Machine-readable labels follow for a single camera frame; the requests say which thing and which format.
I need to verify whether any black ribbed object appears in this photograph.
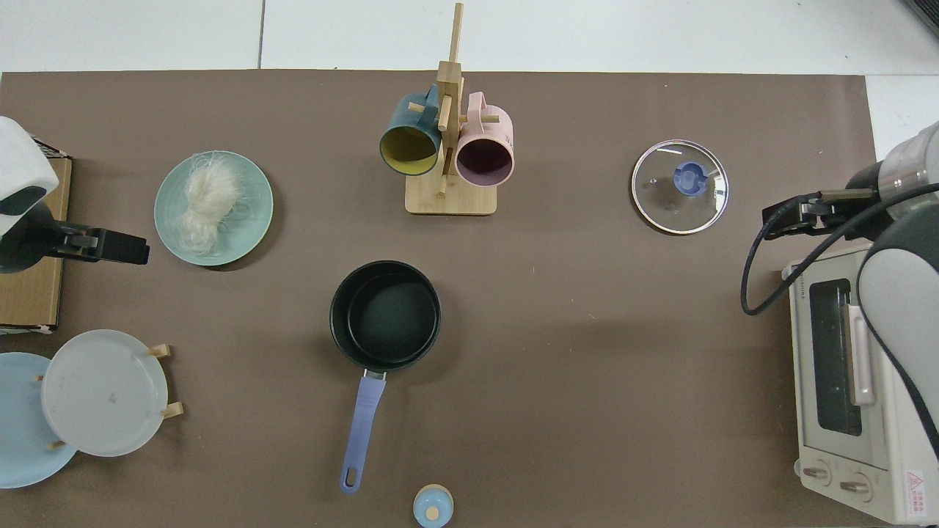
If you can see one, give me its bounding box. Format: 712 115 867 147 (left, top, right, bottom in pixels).
901 0 939 39

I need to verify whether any wooden plate rack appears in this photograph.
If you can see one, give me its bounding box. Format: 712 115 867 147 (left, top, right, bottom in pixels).
35 343 184 450

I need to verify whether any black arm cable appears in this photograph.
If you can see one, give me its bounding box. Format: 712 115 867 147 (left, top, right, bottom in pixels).
741 183 939 316

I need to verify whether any glass lid with blue knob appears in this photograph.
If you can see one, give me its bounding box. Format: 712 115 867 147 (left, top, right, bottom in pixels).
632 139 729 235

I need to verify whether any white vermicelli bundle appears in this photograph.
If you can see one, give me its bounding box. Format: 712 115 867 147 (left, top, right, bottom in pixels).
178 152 257 257

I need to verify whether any wooden cup stand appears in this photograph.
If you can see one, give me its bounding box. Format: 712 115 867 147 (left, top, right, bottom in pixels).
405 2 500 216

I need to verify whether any dark teal cup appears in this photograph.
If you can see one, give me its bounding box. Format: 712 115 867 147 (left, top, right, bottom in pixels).
379 84 443 177

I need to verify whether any grey plate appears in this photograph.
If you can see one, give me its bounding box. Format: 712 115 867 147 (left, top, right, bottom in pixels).
40 329 169 458

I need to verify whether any black pot with blue handle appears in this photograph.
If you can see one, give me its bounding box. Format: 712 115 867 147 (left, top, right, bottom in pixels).
329 260 442 494

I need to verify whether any pale toaster oven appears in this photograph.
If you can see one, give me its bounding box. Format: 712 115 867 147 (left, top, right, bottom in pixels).
781 243 939 525

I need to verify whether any green plate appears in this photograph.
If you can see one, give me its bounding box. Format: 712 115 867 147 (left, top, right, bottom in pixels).
154 150 274 266

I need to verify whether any light blue plate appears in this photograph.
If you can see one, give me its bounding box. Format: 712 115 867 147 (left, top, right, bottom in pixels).
0 352 78 489

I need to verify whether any pink cup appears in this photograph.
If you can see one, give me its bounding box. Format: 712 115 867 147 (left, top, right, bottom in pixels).
455 92 515 188

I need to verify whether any brown table cloth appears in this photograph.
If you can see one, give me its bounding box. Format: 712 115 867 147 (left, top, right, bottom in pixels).
0 70 885 528

